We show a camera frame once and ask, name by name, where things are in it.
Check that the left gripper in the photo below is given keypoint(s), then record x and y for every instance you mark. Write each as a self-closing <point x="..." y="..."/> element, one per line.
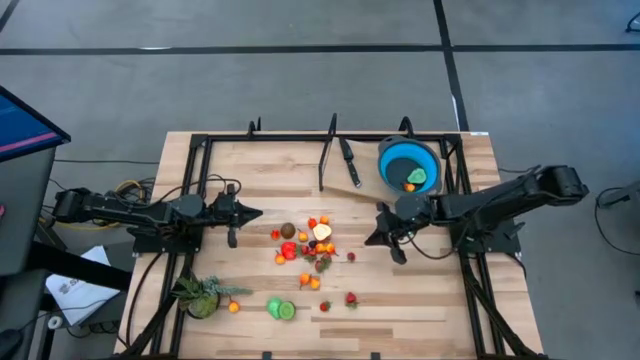
<point x="227" y="212"/>

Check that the orange-yellow peach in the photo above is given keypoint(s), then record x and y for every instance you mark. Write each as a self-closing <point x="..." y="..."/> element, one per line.
<point x="303" y="237"/>

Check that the red bell pepper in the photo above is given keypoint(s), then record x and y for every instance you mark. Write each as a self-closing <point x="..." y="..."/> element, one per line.
<point x="289" y="250"/>

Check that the orange fruit with brown stem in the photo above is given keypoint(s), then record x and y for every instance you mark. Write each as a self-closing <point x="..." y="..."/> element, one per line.
<point x="304" y="279"/>

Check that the white paper sheets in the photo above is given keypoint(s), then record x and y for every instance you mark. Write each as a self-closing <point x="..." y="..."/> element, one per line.
<point x="80" y="300"/>

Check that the potted succulent plant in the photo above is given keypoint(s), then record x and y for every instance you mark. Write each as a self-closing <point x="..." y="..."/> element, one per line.
<point x="202" y="305"/>

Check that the pale green avocado half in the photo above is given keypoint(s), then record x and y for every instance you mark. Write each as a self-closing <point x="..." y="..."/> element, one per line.
<point x="416" y="175"/>

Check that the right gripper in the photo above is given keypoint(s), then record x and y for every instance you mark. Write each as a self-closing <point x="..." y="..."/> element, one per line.
<point x="390" y="220"/>

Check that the small red-orange fruit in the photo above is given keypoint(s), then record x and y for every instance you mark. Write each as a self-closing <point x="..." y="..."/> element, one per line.
<point x="275" y="234"/>

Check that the grey desk cabinet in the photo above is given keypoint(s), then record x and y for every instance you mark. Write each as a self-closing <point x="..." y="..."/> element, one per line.
<point x="20" y="215"/>

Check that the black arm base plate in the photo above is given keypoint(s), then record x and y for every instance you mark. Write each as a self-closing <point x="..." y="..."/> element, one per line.
<point x="145" y="245"/>
<point x="500" y="245"/>

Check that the orange tangerine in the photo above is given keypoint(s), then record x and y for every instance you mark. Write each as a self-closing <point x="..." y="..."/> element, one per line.
<point x="409" y="188"/>

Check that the large red leafy strawberry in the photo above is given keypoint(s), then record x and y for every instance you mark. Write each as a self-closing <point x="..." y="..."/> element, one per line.
<point x="351" y="299"/>

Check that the small orange fruit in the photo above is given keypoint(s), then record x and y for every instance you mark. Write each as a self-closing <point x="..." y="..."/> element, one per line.
<point x="233" y="307"/>
<point x="324" y="220"/>

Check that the grey floor stand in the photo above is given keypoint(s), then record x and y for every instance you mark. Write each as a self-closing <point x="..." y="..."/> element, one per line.
<point x="625" y="195"/>

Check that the brown-skinned kiwi half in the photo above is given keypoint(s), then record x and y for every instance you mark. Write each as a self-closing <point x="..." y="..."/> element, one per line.
<point x="287" y="311"/>

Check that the cream peach half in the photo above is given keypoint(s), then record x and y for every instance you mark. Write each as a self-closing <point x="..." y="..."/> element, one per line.
<point x="322" y="232"/>

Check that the red-orange pear with stem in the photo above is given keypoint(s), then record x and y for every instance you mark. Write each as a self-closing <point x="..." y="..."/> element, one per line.
<point x="312" y="223"/>

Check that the black table edge clamp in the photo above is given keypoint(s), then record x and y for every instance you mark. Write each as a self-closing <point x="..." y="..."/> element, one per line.
<point x="375" y="356"/>
<point x="267" y="356"/>

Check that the black kitchen knife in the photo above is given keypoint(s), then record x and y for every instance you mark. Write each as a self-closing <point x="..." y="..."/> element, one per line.
<point x="354" y="172"/>

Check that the black curved frame bracket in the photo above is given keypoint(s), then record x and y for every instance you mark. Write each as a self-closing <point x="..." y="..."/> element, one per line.
<point x="251" y="131"/>
<point x="410" y="131"/>

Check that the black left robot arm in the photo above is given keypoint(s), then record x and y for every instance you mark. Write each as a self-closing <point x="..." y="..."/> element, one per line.
<point x="125" y="210"/>

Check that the white table label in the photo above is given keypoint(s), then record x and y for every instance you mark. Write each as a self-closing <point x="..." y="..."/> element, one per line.
<point x="480" y="133"/>

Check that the bright green plastic fruit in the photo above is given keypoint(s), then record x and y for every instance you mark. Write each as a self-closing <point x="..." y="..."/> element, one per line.
<point x="273" y="307"/>

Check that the yellow-orange round fruit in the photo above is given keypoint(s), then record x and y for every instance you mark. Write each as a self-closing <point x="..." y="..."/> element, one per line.
<point x="280" y="259"/>
<point x="315" y="283"/>

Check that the black desk beam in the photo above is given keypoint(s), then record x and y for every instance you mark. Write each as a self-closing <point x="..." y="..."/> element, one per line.
<point x="75" y="265"/>

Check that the red strawberry with long stem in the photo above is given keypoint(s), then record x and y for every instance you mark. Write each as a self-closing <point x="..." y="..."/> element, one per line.
<point x="325" y="306"/>

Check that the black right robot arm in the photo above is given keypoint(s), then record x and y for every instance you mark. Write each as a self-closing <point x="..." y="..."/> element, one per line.
<point x="500" y="197"/>

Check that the black metal shelf stand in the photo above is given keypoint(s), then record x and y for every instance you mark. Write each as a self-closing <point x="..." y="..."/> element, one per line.
<point x="326" y="155"/>

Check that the blue collapsible bowl grey rim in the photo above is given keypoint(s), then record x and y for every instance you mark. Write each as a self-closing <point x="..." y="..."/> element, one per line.
<point x="387" y="160"/>

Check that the white tape roll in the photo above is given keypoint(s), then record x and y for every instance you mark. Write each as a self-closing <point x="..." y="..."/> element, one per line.
<point x="50" y="322"/>

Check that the orange apricot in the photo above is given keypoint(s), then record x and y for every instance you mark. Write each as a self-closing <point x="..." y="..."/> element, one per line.
<point x="320" y="248"/>

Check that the monitor with blue screen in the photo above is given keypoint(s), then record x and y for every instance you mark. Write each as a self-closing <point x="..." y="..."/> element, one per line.
<point x="25" y="125"/>

